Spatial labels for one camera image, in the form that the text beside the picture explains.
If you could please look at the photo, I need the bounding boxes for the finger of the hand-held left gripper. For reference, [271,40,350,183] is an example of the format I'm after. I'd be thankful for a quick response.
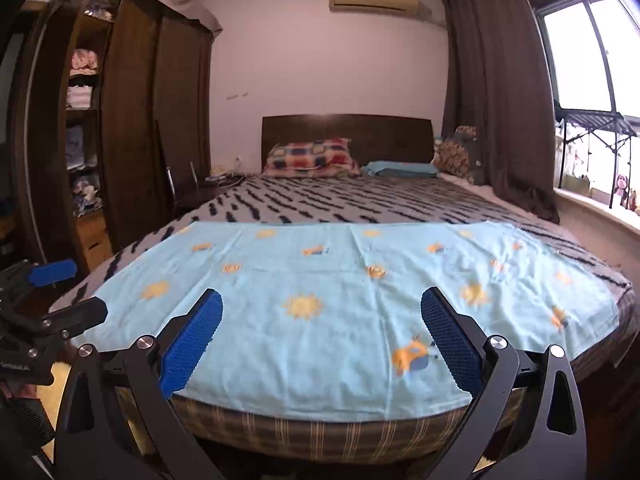
[27,259,78,289]
[42,296,109,342]

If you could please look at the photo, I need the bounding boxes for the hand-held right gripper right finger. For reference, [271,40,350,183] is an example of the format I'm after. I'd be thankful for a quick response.
[415,286,588,480]

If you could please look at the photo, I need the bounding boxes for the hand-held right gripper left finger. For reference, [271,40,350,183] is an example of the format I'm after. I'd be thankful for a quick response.
[54,288,226,480]

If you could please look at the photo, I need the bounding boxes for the light wooden drawer unit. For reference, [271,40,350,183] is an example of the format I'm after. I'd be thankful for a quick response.
[75,216,115,274]

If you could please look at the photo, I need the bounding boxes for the mixed clothes pile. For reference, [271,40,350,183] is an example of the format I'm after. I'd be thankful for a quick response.
[72,172,104,219]

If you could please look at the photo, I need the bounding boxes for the light blue printed cloth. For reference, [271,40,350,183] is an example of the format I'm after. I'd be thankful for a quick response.
[70,220,622,411]

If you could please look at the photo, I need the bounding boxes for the light blue folded clothes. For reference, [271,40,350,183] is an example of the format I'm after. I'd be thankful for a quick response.
[65,125,100,171]

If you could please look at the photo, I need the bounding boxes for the brown striped mattress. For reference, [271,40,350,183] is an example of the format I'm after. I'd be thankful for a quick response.
[170,305,639,465]

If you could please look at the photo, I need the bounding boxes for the dark nightstand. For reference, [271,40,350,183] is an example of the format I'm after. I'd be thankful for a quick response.
[175,172,249,217]

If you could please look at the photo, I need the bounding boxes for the dark wooden wardrobe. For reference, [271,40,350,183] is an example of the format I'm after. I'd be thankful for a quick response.
[0,0,217,281]

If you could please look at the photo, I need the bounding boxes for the bed with striped cover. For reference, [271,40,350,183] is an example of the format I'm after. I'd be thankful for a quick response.
[50,172,629,312]

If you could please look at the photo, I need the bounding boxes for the white folded clothes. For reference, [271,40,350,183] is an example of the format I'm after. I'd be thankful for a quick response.
[67,85,96,110]

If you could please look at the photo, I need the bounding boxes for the blue pillow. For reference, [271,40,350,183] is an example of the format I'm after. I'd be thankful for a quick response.
[361,160,441,180]

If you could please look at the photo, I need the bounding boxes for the brown patterned cushion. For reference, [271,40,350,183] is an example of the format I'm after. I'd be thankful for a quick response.
[432,125,479,184]

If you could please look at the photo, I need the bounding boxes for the windowsill planter box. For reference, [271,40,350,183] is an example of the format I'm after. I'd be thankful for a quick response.
[560,172,609,199]

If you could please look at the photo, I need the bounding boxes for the pink folded clothes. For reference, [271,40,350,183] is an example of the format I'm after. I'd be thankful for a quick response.
[70,48,101,77]

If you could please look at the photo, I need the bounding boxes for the plaid pillow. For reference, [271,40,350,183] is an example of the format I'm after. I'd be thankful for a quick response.
[263,138,362,179]

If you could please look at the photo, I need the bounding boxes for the monkey plush toy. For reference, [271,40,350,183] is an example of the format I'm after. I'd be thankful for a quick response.
[614,174,632,209]

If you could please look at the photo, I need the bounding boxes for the dark wooden headboard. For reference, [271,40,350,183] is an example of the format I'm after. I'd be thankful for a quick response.
[261,113,435,177]

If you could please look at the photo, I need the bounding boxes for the metal drying rack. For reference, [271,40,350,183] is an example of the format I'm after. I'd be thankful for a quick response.
[554,107,640,209]

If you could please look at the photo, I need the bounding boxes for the brown curtain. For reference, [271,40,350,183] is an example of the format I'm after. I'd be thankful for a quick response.
[437,0,562,224]

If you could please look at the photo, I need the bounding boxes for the window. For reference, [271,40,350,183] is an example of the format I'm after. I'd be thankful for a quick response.
[536,0,640,114]

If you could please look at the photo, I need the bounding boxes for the metal frame chair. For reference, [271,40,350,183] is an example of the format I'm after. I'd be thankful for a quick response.
[155,120,216,217]

